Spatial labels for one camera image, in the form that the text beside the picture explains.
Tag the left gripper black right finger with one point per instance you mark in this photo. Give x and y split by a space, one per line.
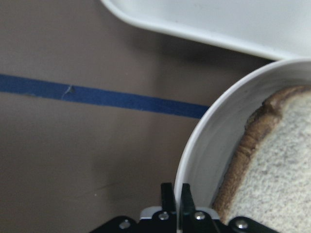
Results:
187 205

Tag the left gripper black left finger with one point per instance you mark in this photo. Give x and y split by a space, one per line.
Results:
167 197

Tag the cream round plate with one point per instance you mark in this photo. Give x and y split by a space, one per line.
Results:
213 141

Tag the bread slice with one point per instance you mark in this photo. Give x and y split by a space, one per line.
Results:
269 176

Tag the cream bear tray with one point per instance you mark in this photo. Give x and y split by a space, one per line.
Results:
273 29

